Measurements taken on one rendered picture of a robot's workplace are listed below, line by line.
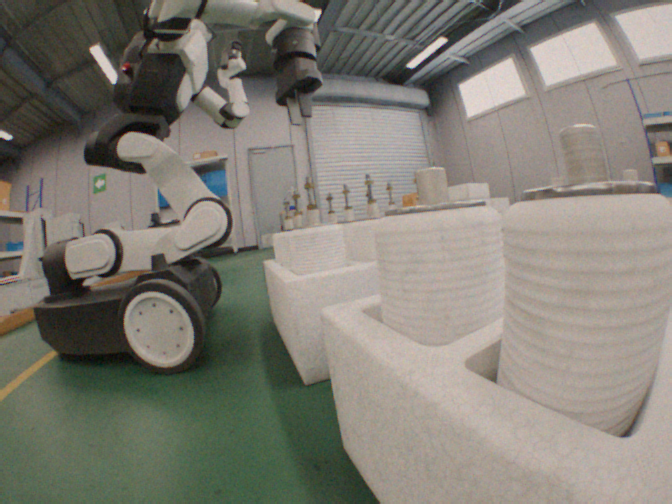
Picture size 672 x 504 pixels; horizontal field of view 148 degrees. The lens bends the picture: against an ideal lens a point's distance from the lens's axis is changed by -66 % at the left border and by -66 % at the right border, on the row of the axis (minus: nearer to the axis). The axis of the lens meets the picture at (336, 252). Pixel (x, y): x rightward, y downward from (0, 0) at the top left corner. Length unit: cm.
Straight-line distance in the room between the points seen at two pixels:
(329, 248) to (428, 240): 30
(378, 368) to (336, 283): 29
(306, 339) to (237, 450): 20
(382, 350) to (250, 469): 24
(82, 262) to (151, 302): 36
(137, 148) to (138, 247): 28
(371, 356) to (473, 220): 10
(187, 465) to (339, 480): 18
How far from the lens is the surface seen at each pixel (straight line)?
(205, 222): 73
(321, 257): 44
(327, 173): 594
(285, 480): 32
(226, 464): 36
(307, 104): 52
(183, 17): 61
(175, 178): 81
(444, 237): 16
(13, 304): 212
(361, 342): 17
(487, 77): 685
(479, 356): 15
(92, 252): 86
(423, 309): 17
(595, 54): 580
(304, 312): 42
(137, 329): 62
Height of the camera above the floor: 25
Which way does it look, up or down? 5 degrees down
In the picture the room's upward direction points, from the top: 8 degrees counter-clockwise
